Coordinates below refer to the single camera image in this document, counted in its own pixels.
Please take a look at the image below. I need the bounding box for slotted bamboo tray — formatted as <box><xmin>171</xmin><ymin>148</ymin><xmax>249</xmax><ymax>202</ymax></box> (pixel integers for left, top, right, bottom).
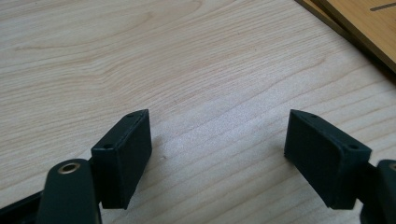
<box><xmin>294</xmin><ymin>0</ymin><xmax>396</xmax><ymax>75</ymax></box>

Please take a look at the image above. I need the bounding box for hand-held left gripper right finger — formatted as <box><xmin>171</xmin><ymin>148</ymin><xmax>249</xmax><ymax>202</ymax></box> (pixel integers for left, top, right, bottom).
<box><xmin>283</xmin><ymin>108</ymin><xmax>373</xmax><ymax>211</ymax></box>

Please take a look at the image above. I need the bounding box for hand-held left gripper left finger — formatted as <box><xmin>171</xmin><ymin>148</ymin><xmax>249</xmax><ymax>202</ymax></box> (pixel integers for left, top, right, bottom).
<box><xmin>90</xmin><ymin>108</ymin><xmax>153</xmax><ymax>210</ymax></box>

